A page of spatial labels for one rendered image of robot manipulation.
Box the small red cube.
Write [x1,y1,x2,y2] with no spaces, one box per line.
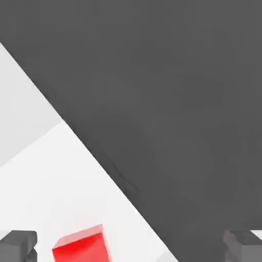
[51,224,112,262]

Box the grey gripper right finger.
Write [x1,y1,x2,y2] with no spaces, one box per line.
[223,229,262,262]

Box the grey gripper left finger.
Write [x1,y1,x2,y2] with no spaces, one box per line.
[0,230,38,262]

